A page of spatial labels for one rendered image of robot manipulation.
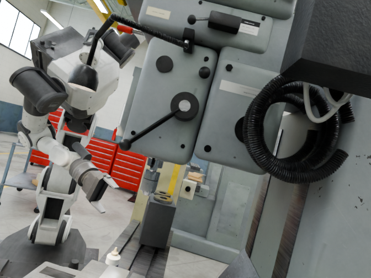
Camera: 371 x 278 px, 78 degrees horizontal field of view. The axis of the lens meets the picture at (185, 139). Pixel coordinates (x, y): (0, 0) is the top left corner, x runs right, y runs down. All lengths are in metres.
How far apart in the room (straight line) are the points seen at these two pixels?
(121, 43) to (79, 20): 11.00
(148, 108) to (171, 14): 0.24
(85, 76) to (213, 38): 0.33
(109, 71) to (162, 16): 0.50
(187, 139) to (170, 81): 0.15
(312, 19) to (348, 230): 0.38
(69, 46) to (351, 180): 1.05
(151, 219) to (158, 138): 0.54
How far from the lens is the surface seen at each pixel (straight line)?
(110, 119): 10.34
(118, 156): 5.47
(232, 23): 0.60
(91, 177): 0.91
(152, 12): 0.66
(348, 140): 0.54
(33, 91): 0.97
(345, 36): 0.40
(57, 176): 1.35
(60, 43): 1.13
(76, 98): 1.03
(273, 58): 0.64
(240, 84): 0.59
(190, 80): 0.60
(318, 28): 0.38
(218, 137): 0.56
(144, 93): 0.60
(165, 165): 2.42
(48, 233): 1.55
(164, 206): 1.04
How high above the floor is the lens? 1.36
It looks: 2 degrees up
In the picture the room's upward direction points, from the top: 15 degrees clockwise
